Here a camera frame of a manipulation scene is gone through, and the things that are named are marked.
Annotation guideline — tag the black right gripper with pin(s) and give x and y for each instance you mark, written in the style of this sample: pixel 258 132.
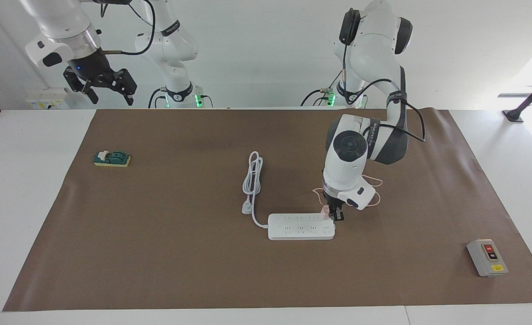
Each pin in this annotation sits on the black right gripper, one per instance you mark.
pixel 87 65

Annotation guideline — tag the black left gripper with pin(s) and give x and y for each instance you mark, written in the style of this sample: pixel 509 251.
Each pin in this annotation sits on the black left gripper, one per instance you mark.
pixel 333 198

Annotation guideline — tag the pink charger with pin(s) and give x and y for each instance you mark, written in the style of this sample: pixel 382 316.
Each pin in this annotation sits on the pink charger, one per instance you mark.
pixel 325 212

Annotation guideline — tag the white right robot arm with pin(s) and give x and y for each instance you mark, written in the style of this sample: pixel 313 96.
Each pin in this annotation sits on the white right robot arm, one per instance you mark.
pixel 62 22

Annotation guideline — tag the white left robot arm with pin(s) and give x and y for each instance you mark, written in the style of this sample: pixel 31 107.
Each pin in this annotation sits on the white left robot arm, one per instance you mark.
pixel 352 149

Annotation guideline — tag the white power strip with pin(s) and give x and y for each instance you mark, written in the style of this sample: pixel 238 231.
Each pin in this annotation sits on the white power strip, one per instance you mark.
pixel 301 228

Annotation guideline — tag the brown table mat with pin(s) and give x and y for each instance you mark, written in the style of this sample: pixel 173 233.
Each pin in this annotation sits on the brown table mat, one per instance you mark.
pixel 266 271

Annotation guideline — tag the white wall socket box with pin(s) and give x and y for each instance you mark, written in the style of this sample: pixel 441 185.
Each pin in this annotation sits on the white wall socket box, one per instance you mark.
pixel 47 99

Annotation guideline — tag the green knife switch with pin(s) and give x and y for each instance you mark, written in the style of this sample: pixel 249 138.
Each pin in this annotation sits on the green knife switch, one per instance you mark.
pixel 112 159

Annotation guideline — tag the grey on-off switch box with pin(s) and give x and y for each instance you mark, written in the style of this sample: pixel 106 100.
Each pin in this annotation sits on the grey on-off switch box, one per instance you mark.
pixel 487 258

